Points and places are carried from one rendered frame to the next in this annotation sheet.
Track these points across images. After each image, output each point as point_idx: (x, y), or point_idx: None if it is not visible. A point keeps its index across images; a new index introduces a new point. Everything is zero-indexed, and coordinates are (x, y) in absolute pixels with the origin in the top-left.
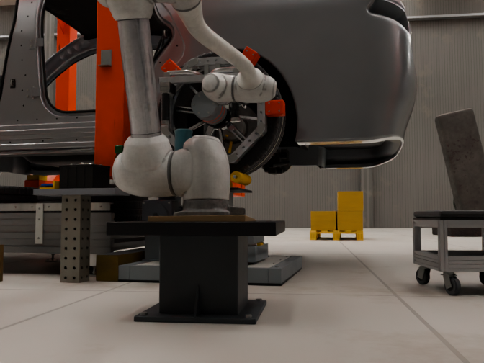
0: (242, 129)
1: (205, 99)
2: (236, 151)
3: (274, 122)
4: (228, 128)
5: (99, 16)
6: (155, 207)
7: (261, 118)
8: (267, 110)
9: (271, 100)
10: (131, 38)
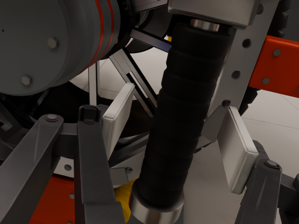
0: (143, 14)
1: (12, 9)
2: (127, 165)
3: (248, 91)
4: (116, 66)
5: None
6: None
7: (229, 95)
8: (260, 76)
9: (290, 44)
10: None
